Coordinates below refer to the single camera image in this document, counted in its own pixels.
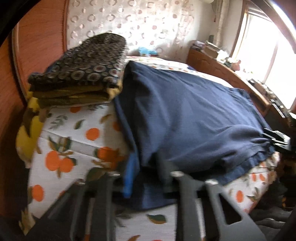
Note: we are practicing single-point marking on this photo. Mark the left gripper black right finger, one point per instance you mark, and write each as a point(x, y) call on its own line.
point(198, 206)

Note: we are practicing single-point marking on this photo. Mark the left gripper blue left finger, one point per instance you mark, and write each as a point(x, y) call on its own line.
point(105, 187)

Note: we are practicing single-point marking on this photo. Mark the navy printed t-shirt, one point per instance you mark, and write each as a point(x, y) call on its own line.
point(207, 130)

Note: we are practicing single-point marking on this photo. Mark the orange fruit print sheet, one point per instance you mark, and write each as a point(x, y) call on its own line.
point(75, 140)

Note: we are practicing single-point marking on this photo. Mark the pink bottle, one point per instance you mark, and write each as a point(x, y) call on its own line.
point(236, 66)

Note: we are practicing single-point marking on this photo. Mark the bright window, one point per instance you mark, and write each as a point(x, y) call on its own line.
point(265, 55)

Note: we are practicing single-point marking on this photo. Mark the brown wooden sideboard cabinet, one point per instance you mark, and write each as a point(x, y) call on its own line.
point(205, 64)

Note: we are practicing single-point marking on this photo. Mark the tied window curtain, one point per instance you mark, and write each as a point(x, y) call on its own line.
point(220, 14)

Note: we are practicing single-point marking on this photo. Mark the dark patterned folded cloth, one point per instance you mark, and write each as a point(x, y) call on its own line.
point(97, 62)

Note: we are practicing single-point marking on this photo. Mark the pile of books and papers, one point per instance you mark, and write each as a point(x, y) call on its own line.
point(209, 49)

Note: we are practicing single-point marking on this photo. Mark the floral bed quilt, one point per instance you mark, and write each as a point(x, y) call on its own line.
point(160, 63)

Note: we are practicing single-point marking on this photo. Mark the blue tissue box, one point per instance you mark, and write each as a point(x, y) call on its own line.
point(146, 52)

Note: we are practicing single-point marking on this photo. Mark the brown wooden wardrobe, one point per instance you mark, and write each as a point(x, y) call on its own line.
point(33, 35)

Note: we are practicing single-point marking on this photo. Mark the circle patterned sheer curtain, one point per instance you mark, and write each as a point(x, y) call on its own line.
point(168, 27)

